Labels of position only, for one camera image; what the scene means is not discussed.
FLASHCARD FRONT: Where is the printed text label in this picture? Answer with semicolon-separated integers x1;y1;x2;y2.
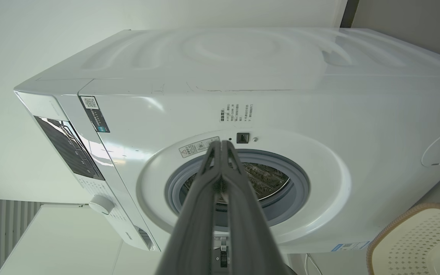
219;104;254;124

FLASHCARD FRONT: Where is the beige perforated laundry basket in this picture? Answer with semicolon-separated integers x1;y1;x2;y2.
367;203;440;275

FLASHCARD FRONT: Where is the blue energy label sticker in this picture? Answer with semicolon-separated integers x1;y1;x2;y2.
330;241;370;252

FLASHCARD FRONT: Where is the white washing machine dial knob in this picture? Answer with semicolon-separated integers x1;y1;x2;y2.
89;195;115;215

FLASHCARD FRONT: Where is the white warning triangle sticker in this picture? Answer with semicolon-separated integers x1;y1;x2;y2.
179;136;220;159

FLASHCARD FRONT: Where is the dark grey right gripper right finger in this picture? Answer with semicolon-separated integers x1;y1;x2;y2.
222;140;294;275

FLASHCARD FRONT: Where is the dark QR code sticker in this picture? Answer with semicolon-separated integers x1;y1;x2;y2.
80;96;110;133

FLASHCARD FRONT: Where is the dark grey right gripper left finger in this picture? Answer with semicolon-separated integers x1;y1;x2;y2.
155;141;223;275

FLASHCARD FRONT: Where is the white cabinet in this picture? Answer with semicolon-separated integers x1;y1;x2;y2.
0;204;161;275

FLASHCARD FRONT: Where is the stainless steel washing machine drum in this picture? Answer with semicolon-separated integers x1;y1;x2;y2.
182;162;291;202

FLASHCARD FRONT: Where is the black glossy control display panel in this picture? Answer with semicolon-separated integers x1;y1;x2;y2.
34;116;105;181

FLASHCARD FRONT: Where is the white front-load washing machine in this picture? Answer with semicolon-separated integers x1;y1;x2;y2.
14;27;440;253

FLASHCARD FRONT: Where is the thin white cable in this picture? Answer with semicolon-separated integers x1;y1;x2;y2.
303;254;323;275

